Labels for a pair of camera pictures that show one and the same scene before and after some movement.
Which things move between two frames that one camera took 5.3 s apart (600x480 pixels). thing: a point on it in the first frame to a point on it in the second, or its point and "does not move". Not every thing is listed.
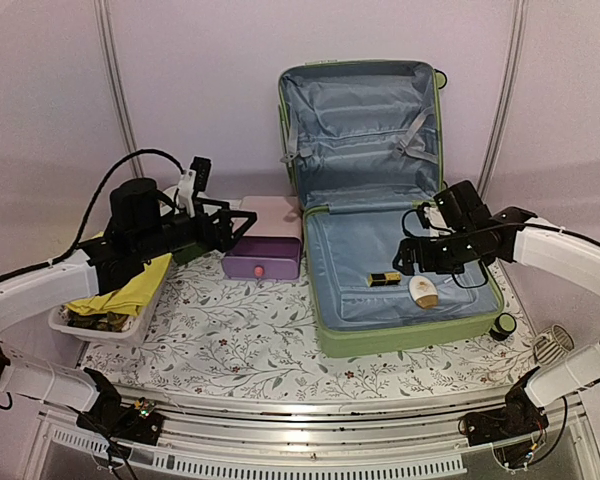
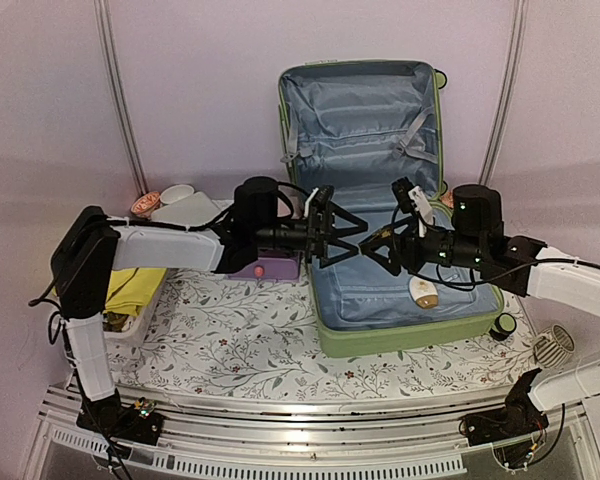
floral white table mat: (220, 337) does not move
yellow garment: (130, 298) does not move
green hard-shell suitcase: (363, 144) does not move
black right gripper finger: (449, 208) to (411, 197)
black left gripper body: (156, 241) to (287, 238)
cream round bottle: (423, 291) does not move
